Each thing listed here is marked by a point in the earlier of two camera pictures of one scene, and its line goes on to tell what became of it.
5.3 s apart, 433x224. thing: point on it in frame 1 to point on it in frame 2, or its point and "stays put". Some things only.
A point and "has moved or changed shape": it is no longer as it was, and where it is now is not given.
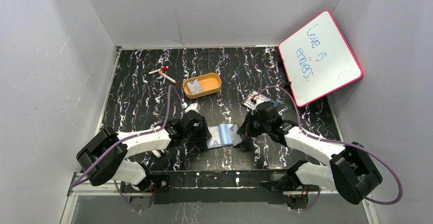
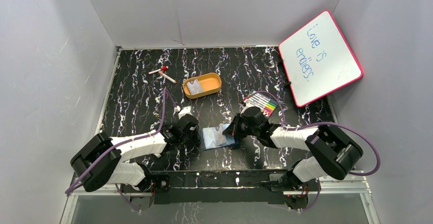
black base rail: [212, 187] stays put
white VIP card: [236, 138] has moved or changed shape
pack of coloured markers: [253, 97] stays put
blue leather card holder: [226, 133] has moved or changed shape
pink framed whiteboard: [318, 59] stays put
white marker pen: [168, 77] stays put
